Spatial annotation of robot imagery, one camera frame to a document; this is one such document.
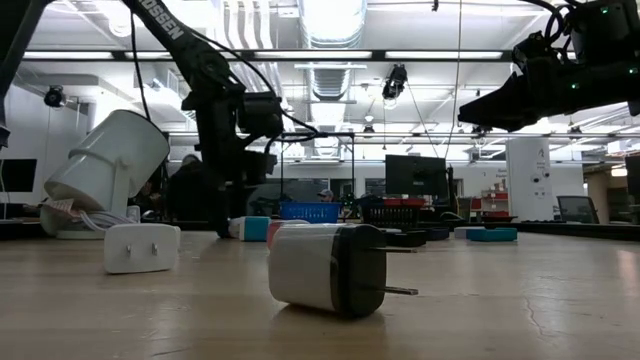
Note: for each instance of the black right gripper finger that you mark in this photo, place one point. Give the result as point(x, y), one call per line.
point(510, 102)
point(500, 128)

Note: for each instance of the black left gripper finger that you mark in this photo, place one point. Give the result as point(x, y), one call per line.
point(239, 202)
point(222, 215)

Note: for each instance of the pink charger block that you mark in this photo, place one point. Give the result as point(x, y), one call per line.
point(274, 231)

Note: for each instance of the small white wall charger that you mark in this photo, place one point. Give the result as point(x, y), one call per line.
point(177, 235)

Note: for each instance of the small white charger cube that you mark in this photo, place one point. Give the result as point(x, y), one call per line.
point(140, 250)

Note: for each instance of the white charger with black face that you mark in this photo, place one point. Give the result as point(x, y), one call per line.
point(310, 267)

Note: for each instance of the teal LCD display module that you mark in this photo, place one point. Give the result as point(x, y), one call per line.
point(492, 235)

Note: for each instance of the white display module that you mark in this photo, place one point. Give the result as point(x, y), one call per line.
point(462, 232)

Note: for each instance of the purple LCD display module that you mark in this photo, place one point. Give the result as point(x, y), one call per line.
point(440, 234)

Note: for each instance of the black LCD display module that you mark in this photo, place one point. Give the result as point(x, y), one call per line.
point(407, 239)

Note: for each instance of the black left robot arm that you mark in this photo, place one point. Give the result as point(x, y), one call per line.
point(200, 55)

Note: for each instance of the white pillar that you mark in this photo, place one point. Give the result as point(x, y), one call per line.
point(530, 175)

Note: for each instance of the blue plastic bin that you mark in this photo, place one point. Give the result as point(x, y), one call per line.
point(310, 212)

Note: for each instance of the shelf with red bins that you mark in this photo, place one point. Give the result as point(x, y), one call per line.
point(492, 202)

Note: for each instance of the black computer monitor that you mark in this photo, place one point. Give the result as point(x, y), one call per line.
point(17, 175)
point(415, 175)

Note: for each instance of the white cylindrical appliance on stand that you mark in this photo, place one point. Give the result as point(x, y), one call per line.
point(110, 155)

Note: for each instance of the red storage crate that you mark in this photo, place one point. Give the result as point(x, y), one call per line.
point(405, 202)

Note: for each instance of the black overhead beam with lights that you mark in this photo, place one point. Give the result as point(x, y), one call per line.
point(378, 55)

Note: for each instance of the black plastic bin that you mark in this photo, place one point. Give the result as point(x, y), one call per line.
point(392, 217)

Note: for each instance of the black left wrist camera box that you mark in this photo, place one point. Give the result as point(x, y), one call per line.
point(260, 115)

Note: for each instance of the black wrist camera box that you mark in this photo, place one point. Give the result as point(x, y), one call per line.
point(260, 115)
point(605, 35)

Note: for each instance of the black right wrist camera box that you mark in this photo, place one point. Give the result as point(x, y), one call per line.
point(605, 35)

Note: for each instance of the black overhead camera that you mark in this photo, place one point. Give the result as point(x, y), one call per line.
point(395, 82)

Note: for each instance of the black aluminium table frame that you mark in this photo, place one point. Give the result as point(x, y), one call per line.
point(575, 230)

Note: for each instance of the silver ventilation duct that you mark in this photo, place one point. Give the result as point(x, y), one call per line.
point(330, 30)

